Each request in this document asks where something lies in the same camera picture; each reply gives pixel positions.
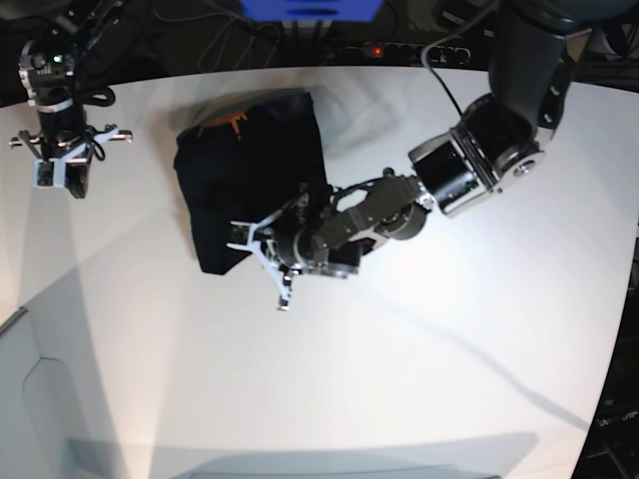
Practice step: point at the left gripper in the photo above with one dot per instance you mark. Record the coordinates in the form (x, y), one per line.
(283, 243)

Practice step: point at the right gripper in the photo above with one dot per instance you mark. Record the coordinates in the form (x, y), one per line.
(68, 137)

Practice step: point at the black T-shirt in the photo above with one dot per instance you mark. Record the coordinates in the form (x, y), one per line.
(243, 164)

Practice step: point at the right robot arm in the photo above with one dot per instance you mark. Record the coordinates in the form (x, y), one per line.
(49, 69)

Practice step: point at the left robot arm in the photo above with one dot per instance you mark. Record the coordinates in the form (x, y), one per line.
(498, 139)

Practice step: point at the black power strip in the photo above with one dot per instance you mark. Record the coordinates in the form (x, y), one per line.
(399, 54)

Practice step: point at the blue box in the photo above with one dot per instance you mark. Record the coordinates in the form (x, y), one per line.
(312, 10)

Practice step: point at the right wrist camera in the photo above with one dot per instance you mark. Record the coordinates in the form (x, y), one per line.
(49, 174)

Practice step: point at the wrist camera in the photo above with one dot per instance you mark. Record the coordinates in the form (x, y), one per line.
(241, 236)
(49, 174)

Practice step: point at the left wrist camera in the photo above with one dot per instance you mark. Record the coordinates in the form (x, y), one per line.
(241, 236)

